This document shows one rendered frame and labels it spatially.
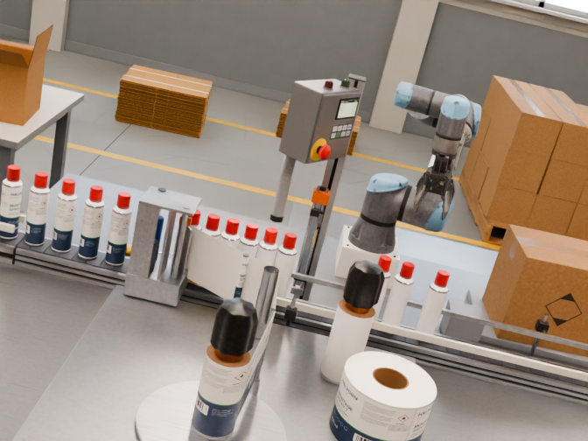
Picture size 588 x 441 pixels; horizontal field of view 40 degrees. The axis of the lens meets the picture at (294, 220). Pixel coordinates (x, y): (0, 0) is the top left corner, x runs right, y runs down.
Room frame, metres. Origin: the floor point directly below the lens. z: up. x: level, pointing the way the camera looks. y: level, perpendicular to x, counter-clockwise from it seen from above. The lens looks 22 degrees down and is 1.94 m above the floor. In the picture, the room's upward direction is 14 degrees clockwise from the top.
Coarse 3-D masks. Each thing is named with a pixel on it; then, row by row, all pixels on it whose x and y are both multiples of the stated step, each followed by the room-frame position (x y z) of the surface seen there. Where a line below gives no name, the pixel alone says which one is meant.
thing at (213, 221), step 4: (208, 216) 1.96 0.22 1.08; (212, 216) 1.97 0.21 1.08; (216, 216) 1.97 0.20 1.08; (208, 220) 1.96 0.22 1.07; (212, 220) 1.96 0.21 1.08; (216, 220) 1.96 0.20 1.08; (208, 224) 1.96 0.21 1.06; (212, 224) 1.96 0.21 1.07; (216, 224) 1.96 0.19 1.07; (204, 228) 1.97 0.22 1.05; (208, 228) 1.96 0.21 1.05; (212, 228) 1.96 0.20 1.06; (216, 228) 1.96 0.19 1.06; (208, 232) 1.95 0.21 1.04; (212, 232) 1.95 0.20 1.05; (216, 232) 1.96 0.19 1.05; (216, 236) 1.95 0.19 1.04; (192, 284) 1.95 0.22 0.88; (196, 284) 1.95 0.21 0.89
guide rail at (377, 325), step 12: (276, 300) 1.93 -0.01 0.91; (288, 300) 1.93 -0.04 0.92; (312, 312) 1.93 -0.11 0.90; (324, 312) 1.93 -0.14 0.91; (372, 324) 1.93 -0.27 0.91; (384, 324) 1.93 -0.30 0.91; (408, 336) 1.92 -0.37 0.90; (420, 336) 1.92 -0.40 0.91; (432, 336) 1.93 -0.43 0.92; (456, 348) 1.92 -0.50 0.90; (468, 348) 1.92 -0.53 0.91; (480, 348) 1.92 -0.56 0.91; (504, 360) 1.92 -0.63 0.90; (516, 360) 1.92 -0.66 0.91; (528, 360) 1.92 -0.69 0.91; (552, 372) 1.92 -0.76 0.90; (564, 372) 1.92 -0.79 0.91; (576, 372) 1.92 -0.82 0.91
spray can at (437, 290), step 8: (440, 272) 1.96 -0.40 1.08; (448, 272) 1.97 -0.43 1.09; (440, 280) 1.95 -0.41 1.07; (432, 288) 1.95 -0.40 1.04; (440, 288) 1.95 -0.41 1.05; (432, 296) 1.95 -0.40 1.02; (440, 296) 1.94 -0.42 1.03; (424, 304) 1.96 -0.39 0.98; (432, 304) 1.94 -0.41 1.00; (440, 304) 1.95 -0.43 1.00; (424, 312) 1.95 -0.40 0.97; (432, 312) 1.94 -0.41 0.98; (440, 312) 1.96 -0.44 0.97; (424, 320) 1.95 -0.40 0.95; (432, 320) 1.94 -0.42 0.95; (416, 328) 1.96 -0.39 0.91; (424, 328) 1.94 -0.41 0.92; (432, 328) 1.95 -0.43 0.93
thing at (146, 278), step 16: (144, 208) 1.82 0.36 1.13; (144, 224) 1.82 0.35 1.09; (144, 240) 1.82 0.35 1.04; (144, 256) 1.82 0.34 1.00; (176, 256) 1.84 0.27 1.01; (128, 272) 1.82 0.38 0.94; (144, 272) 1.82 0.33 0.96; (160, 272) 1.82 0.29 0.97; (176, 272) 1.84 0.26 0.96; (128, 288) 1.82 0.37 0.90; (144, 288) 1.82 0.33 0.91; (160, 288) 1.82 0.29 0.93; (176, 288) 1.82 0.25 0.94; (176, 304) 1.82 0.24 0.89
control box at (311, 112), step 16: (304, 80) 2.04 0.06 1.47; (320, 80) 2.08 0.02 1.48; (336, 80) 2.13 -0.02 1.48; (304, 96) 1.99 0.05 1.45; (320, 96) 1.96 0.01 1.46; (336, 96) 2.00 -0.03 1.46; (352, 96) 2.06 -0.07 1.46; (288, 112) 2.01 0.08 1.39; (304, 112) 1.98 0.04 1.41; (320, 112) 1.96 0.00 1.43; (336, 112) 2.02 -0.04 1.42; (288, 128) 2.01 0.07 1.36; (304, 128) 1.98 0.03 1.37; (320, 128) 1.97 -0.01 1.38; (352, 128) 2.09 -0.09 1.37; (288, 144) 2.00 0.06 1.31; (304, 144) 1.97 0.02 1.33; (320, 144) 1.99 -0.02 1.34; (336, 144) 2.04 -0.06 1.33; (304, 160) 1.96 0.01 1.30; (320, 160) 2.00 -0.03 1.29
